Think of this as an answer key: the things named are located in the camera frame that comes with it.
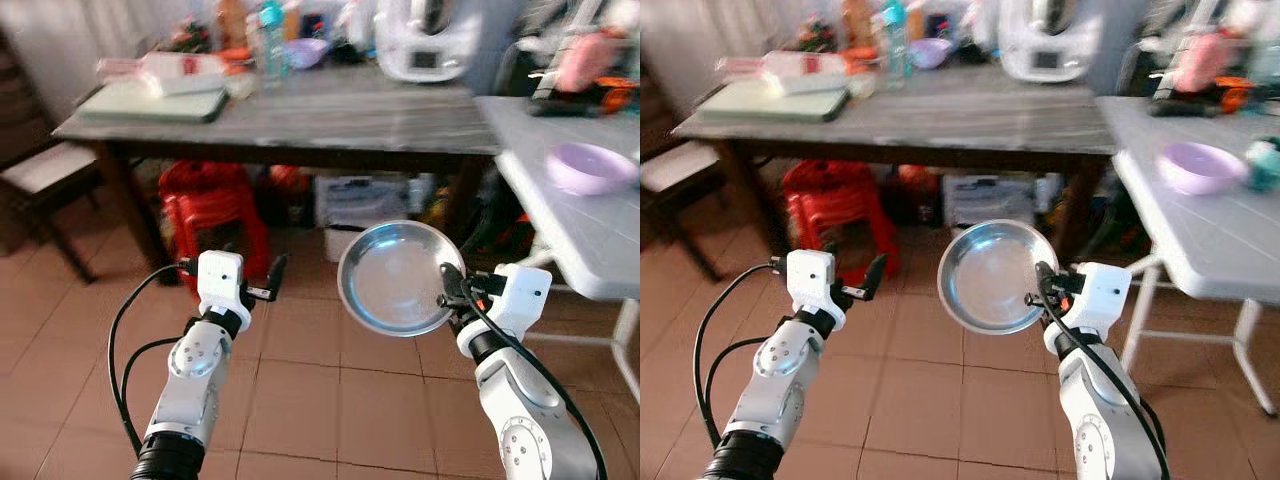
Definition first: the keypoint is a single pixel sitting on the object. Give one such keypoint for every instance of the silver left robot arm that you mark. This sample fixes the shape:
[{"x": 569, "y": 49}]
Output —
[
  {"x": 195, "y": 380},
  {"x": 780, "y": 380}
]

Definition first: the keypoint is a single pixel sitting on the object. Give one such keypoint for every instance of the white storage box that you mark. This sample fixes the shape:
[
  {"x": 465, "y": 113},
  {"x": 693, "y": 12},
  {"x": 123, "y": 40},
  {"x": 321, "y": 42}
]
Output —
[
  {"x": 990, "y": 195},
  {"x": 360, "y": 200}
]

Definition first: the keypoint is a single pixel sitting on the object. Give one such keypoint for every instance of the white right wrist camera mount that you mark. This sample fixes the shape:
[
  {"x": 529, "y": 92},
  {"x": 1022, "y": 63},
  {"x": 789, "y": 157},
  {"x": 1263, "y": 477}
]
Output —
[
  {"x": 1100, "y": 292},
  {"x": 522, "y": 295}
]

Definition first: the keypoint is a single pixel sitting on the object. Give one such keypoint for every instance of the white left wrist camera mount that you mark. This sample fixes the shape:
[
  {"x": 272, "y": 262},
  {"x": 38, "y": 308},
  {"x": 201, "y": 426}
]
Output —
[
  {"x": 810, "y": 276},
  {"x": 220, "y": 280}
]

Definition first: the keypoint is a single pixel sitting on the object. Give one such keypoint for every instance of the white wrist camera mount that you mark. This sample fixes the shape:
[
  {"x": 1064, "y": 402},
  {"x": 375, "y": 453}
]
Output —
[
  {"x": 220, "y": 280},
  {"x": 1100, "y": 292},
  {"x": 522, "y": 295},
  {"x": 810, "y": 276}
]

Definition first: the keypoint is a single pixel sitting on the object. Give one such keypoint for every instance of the large purple plastic bowl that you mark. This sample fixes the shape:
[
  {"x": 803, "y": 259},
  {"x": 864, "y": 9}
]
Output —
[
  {"x": 588, "y": 168},
  {"x": 1200, "y": 168}
]

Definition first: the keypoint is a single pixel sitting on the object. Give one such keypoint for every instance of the clear bottle teal cap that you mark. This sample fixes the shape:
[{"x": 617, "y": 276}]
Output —
[
  {"x": 272, "y": 45},
  {"x": 896, "y": 45}
]

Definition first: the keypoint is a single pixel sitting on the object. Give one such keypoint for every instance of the teal cup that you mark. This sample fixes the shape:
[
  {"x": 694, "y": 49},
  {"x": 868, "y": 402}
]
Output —
[{"x": 1265, "y": 165}]

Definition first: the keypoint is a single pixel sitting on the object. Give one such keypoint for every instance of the pink container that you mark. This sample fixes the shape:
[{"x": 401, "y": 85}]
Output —
[
  {"x": 1200, "y": 62},
  {"x": 585, "y": 62}
]

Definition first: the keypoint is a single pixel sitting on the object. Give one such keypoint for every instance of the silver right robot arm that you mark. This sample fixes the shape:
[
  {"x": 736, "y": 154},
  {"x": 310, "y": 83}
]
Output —
[
  {"x": 1100, "y": 420},
  {"x": 525, "y": 420}
]

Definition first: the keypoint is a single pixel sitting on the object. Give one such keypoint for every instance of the dark wooden table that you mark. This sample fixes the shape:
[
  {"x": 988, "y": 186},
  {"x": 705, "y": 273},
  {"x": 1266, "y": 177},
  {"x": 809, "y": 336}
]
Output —
[
  {"x": 950, "y": 125},
  {"x": 330, "y": 125}
]

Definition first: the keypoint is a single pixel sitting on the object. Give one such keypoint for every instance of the white kitchen appliance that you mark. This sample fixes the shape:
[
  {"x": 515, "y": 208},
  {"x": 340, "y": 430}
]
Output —
[
  {"x": 1048, "y": 45},
  {"x": 425, "y": 45}
]

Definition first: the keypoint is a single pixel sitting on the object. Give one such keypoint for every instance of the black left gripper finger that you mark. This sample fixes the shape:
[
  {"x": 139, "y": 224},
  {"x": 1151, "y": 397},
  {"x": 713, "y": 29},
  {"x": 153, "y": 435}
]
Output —
[
  {"x": 278, "y": 275},
  {"x": 874, "y": 275}
]

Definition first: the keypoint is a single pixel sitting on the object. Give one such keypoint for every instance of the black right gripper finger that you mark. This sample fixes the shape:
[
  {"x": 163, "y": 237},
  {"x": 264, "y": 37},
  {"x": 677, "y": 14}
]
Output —
[
  {"x": 455, "y": 285},
  {"x": 1046, "y": 285}
]

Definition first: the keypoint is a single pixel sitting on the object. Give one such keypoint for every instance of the orange and black tool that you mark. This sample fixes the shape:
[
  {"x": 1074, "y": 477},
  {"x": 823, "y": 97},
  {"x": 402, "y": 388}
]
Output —
[
  {"x": 1235, "y": 95},
  {"x": 618, "y": 95}
]

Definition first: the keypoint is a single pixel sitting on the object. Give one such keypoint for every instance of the small purple bowl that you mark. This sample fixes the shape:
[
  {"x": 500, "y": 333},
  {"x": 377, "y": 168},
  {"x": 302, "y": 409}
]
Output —
[
  {"x": 307, "y": 53},
  {"x": 930, "y": 53}
]

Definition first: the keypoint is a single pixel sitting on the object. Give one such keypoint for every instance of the round steel plate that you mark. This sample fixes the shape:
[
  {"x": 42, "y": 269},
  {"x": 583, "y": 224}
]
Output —
[
  {"x": 990, "y": 278},
  {"x": 395, "y": 280}
]

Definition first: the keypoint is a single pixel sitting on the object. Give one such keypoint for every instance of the red plastic stool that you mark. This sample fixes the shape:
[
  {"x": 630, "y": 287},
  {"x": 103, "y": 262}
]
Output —
[
  {"x": 210, "y": 210},
  {"x": 835, "y": 205}
]

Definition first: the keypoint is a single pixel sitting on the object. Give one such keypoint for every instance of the dark wooden chair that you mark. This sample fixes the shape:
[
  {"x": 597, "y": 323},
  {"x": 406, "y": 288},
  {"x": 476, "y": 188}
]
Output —
[
  {"x": 675, "y": 170},
  {"x": 45, "y": 175}
]

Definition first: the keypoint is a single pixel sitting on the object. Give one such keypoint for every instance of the white and red packet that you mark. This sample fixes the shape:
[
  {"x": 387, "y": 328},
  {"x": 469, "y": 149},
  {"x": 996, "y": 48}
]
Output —
[
  {"x": 800, "y": 70},
  {"x": 180, "y": 70}
]

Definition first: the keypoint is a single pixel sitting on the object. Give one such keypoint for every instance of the white folding table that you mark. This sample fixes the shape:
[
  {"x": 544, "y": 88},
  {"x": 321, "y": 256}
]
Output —
[
  {"x": 580, "y": 230},
  {"x": 1210, "y": 235}
]

